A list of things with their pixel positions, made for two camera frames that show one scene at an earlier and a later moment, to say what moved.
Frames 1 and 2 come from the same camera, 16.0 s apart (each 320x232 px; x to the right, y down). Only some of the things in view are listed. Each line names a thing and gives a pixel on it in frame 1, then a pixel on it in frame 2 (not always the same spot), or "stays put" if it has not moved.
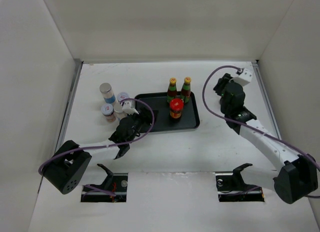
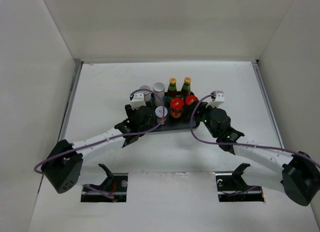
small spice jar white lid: [122, 95] to [159, 113]
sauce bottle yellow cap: [172, 91] stays put
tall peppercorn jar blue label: [108, 95] to [159, 88]
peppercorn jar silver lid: [118, 107] to [145, 87]
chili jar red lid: [176, 106] stays put
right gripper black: [221, 83] to [202, 108]
